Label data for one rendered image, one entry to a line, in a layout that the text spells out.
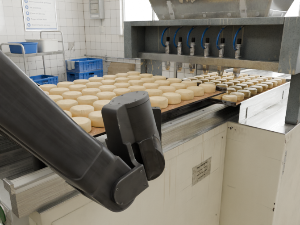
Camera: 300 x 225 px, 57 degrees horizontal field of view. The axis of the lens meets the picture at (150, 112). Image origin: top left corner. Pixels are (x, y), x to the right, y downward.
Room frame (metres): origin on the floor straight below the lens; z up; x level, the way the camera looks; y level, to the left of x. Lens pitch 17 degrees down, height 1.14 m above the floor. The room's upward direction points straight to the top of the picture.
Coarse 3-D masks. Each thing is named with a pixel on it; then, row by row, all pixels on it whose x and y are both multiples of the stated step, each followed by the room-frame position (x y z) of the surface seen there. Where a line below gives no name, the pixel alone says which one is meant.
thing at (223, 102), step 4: (260, 76) 1.43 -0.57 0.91; (288, 80) 1.34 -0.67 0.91; (204, 100) 0.97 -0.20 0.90; (208, 100) 0.95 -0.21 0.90; (212, 100) 0.94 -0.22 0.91; (216, 100) 0.93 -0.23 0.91; (220, 100) 0.92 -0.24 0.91; (224, 100) 0.91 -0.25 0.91; (224, 104) 0.91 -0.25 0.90; (228, 104) 0.90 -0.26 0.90; (232, 104) 0.89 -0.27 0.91
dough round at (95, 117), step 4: (92, 112) 0.53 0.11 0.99; (96, 112) 0.53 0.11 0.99; (100, 112) 0.53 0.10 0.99; (88, 116) 0.52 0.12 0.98; (92, 116) 0.51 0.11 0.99; (96, 116) 0.51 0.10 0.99; (100, 116) 0.51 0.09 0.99; (92, 120) 0.50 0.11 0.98; (96, 120) 0.50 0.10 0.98; (100, 120) 0.50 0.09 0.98; (92, 124) 0.50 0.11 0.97; (96, 124) 0.50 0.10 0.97; (100, 124) 0.50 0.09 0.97
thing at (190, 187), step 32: (224, 128) 0.90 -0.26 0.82; (0, 160) 0.61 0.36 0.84; (32, 160) 0.61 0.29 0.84; (192, 160) 0.76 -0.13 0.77; (224, 160) 0.92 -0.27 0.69; (160, 192) 0.65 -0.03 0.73; (192, 192) 0.77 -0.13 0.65; (32, 224) 0.44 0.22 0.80; (64, 224) 0.44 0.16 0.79; (96, 224) 0.50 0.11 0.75; (128, 224) 0.56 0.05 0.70; (160, 224) 0.65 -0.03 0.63; (192, 224) 0.77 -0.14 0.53
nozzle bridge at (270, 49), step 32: (128, 32) 1.26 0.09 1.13; (160, 32) 1.24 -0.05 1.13; (192, 32) 1.13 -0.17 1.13; (224, 32) 1.04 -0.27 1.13; (256, 32) 0.96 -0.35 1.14; (288, 32) 0.82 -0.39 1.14; (160, 64) 1.41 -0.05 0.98; (224, 64) 0.98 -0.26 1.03; (256, 64) 0.90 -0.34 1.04; (288, 64) 0.81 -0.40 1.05; (288, 96) 0.90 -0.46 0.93
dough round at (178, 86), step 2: (172, 84) 0.82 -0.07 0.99; (174, 84) 0.82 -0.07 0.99; (176, 84) 0.82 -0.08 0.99; (178, 84) 0.82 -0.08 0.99; (180, 84) 0.82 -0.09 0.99; (182, 84) 0.82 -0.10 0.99; (184, 84) 0.82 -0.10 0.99; (174, 86) 0.80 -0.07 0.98; (176, 86) 0.80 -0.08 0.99; (178, 86) 0.80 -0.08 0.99; (180, 86) 0.80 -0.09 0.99; (182, 86) 0.80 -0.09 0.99; (184, 86) 0.81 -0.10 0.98; (186, 86) 0.81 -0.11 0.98; (176, 88) 0.80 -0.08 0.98; (178, 88) 0.80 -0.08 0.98; (180, 88) 0.80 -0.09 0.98; (182, 88) 0.80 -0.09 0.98; (184, 88) 0.80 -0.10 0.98; (186, 88) 0.81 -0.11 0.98
